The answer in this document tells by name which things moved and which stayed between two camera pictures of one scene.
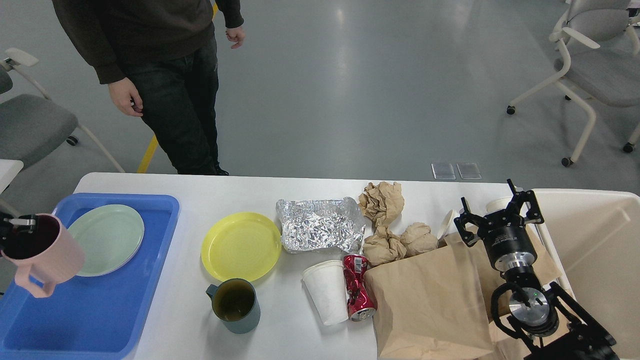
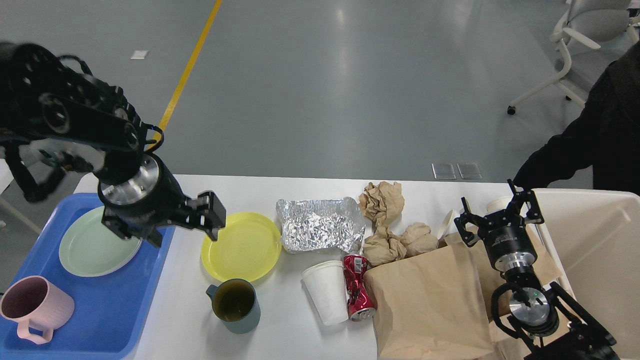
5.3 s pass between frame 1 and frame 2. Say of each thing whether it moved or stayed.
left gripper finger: moved
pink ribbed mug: moved
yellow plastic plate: stayed
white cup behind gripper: stayed
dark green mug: stayed
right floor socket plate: stayed
